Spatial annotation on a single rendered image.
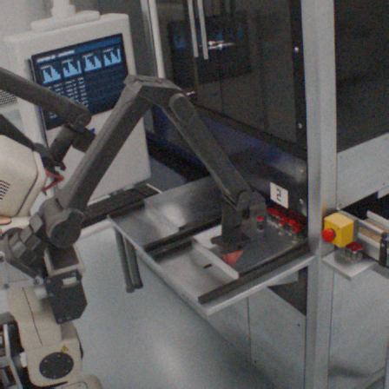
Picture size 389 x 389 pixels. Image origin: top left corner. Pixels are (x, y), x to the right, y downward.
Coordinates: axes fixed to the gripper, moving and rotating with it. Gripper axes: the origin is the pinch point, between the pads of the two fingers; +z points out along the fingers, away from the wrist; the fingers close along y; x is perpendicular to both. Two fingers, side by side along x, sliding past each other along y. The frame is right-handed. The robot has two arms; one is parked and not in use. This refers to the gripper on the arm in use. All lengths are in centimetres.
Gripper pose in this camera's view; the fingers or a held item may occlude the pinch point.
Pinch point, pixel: (228, 266)
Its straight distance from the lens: 157.5
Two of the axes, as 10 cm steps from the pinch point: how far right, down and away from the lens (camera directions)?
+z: -0.2, 9.3, 3.8
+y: 8.6, -1.7, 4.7
